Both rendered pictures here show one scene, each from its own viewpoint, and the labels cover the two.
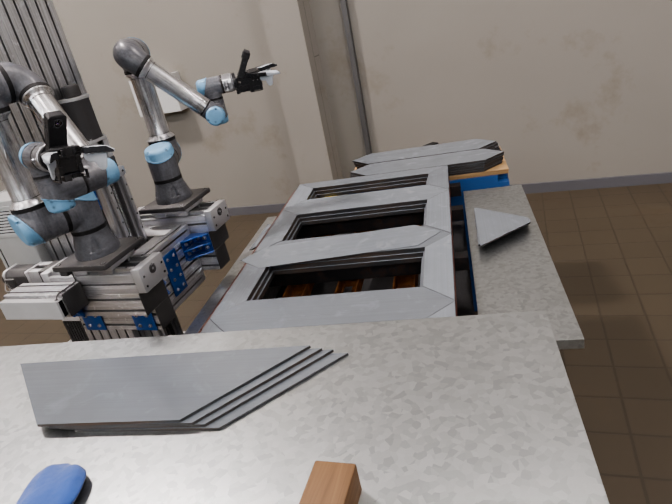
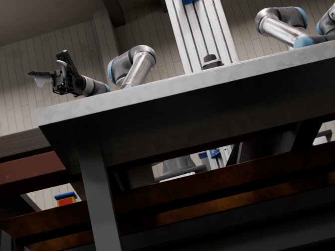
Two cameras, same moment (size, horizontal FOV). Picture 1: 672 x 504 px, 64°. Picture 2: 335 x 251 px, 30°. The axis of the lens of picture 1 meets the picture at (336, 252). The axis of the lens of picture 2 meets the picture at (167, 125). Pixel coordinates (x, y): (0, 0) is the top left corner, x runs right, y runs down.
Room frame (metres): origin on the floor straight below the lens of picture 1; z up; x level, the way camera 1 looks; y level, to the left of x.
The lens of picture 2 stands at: (1.04, -1.50, 0.31)
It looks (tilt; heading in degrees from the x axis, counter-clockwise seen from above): 22 degrees up; 73
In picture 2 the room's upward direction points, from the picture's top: 14 degrees counter-clockwise
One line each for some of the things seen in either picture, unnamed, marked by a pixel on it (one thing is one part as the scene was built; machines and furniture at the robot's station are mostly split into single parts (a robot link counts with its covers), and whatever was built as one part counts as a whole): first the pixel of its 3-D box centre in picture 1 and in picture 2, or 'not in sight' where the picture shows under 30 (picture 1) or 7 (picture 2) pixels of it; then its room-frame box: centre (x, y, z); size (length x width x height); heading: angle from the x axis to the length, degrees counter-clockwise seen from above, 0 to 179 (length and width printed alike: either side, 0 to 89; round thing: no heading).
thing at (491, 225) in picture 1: (501, 222); not in sight; (1.88, -0.65, 0.77); 0.45 x 0.20 x 0.04; 165
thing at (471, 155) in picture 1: (424, 161); not in sight; (2.70, -0.55, 0.82); 0.80 x 0.40 x 0.06; 75
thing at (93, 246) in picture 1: (93, 238); (178, 167); (1.76, 0.81, 1.09); 0.15 x 0.15 x 0.10
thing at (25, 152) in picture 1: (39, 157); (95, 90); (1.48, 0.73, 1.43); 0.11 x 0.08 x 0.09; 43
